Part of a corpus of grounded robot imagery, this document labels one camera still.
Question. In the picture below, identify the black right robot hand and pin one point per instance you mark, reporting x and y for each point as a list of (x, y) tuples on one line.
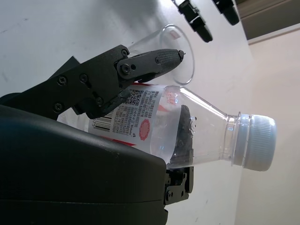
[(70, 175)]

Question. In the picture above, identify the clear glass cup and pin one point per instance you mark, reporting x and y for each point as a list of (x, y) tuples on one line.
[(180, 68)]

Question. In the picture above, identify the clear plastic water bottle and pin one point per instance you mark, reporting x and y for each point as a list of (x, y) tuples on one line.
[(211, 131)]

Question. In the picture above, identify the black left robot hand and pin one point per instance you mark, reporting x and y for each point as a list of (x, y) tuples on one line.
[(199, 25)]

